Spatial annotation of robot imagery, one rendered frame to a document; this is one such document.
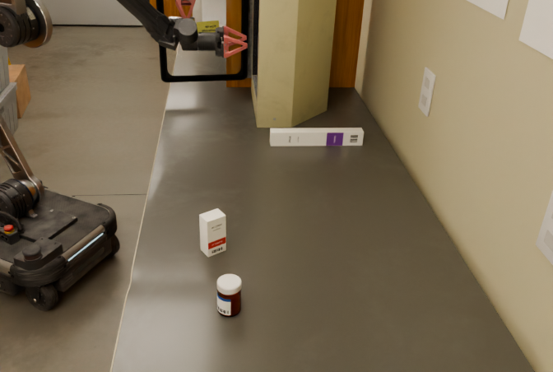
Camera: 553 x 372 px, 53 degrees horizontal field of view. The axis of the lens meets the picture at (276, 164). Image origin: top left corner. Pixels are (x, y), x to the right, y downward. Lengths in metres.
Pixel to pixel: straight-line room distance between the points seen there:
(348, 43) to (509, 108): 1.04
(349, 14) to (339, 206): 0.90
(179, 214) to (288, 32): 0.65
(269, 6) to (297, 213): 0.62
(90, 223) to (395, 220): 1.60
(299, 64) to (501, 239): 0.83
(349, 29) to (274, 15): 0.50
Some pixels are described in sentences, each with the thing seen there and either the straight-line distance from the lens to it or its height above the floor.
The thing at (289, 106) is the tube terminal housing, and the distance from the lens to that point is 1.72.
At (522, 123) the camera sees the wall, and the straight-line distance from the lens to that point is 1.10.
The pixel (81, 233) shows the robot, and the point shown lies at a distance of 2.55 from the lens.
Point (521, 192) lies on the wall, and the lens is 1.11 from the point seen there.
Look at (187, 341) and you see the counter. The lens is 1.01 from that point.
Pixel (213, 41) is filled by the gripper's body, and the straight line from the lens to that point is 1.77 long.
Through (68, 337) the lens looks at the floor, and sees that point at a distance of 2.42.
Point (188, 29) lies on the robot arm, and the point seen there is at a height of 1.23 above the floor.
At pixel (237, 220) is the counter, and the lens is 1.29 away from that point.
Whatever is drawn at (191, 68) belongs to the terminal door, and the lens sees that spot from 1.97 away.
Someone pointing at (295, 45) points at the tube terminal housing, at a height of 1.21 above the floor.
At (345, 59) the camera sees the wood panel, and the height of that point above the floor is 1.05.
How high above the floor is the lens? 1.66
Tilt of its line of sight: 28 degrees down
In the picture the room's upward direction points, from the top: 3 degrees clockwise
